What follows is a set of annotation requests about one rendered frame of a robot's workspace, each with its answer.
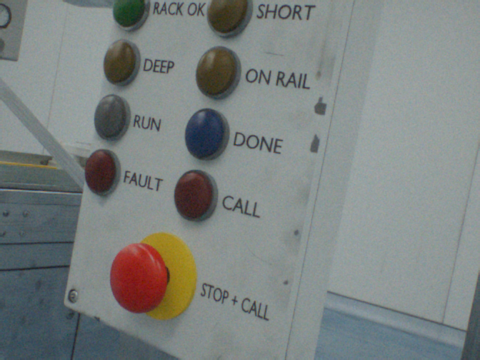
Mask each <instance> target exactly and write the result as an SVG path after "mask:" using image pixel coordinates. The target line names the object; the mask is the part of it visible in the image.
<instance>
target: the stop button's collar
mask: <svg viewBox="0 0 480 360"><path fill-rule="evenodd" d="M140 243H145V244H148V245H151V246H153V247H154V248H155V249H156V250H157V251H158V252H159V253H160V255H161V257H162V258H163V260H164V263H165V265H166V266H167V267H168V269H169V272H170V280H169V284H168V285H167V287H166V293H165V294H164V297H163V299H162V301H161V303H160V304H159V305H158V306H157V307H156V308H155V309H154V310H152V311H150V312H146V313H145V314H146V315H147V316H150V317H151V318H153V319H157V320H167V319H173V318H175V317H178V316H179V315H180V314H182V313H183V312H184V311H185V310H186V309H187V308H188V307H189V304H190V303H191V301H192V299H193V297H194V294H195V291H196V283H197V271H196V263H195V261H194V257H193V255H192V253H191V251H190V249H189V247H188V246H187V245H186V244H185V243H184V242H183V241H182V239H180V238H179V237H178V236H176V235H173V234H170V233H166V232H159V233H154V234H150V235H148V236H146V237H145V238H144V239H142V240H141V241H140ZM204 285H206V286H210V288H209V295H208V299H209V297H210V293H211V288H214V286H212V285H210V284H208V285H207V284H206V283H203V285H202V288H203V290H204V295H203V294H202V293H201V296H205V295H206V290H205V288H204ZM216 290H219V291H220V293H221V296H220V298H219V300H216V299H215V292H216ZM225 292H226V293H227V296H225ZM221 297H222V291H221V289H220V288H216V289H215V290H214V296H213V298H214V301H220V300H221ZM228 297H229V293H228V291H226V290H224V294H223V299H222V303H223V302H224V299H227V298H228ZM245 300H248V301H249V302H250V301H251V300H250V299H249V298H245V299H244V300H243V301H242V304H241V307H242V311H244V312H245V313H247V312H249V314H250V313H251V311H255V316H256V301H254V302H253V304H252V306H251V309H250V311H249V310H248V311H246V310H244V308H243V305H244V301H245ZM267 306H268V305H266V308H265V312H264V319H265V320H267V321H268V320H269V319H268V318H265V317H266V310H267ZM253 307H254V309H253ZM260 309H261V303H260V304H259V311H258V315H257V317H259V318H261V319H262V318H263V317H262V316H259V313H260Z"/></svg>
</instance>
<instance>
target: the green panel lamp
mask: <svg viewBox="0 0 480 360"><path fill-rule="evenodd" d="M143 10H144V0H114V5H113V14H114V18H115V20H116V22H117V23H118V24H119V25H120V26H122V27H130V26H132V25H134V24H135V23H136V22H137V21H138V20H139V18H140V17H141V15H142V12H143Z"/></svg>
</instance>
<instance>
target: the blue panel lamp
mask: <svg viewBox="0 0 480 360"><path fill-rule="evenodd" d="M223 136H224V128H223V124H222V122H221V119H220V118H219V117H218V116H217V115H216V114H215V113H214V112H212V111H202V112H200V113H198V114H196V115H195V116H193V117H192V118H191V120H190V122H189V123H188V126H187V128H186V143H187V146H188V147H189V149H190V150H191V151H192V152H193V153H194V154H195V155H197V156H199V157H208V156H211V155H212V154H214V153H215V152H216V151H217V150H218V148H219V147H220V145H221V143H222V139H223Z"/></svg>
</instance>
